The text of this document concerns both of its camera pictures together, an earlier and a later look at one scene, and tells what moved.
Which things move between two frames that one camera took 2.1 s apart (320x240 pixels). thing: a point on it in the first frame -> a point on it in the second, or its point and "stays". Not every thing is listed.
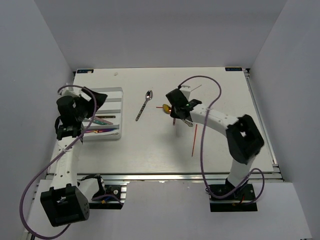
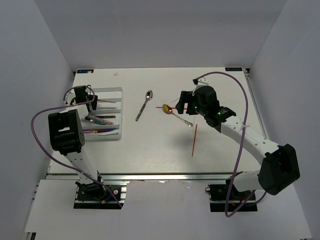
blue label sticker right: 233,69 stays
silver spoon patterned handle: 148,96 stays
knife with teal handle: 99,122 stays
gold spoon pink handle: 167,110 -> 106,101
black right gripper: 173,114 -> 186,97
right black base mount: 231,202 stays
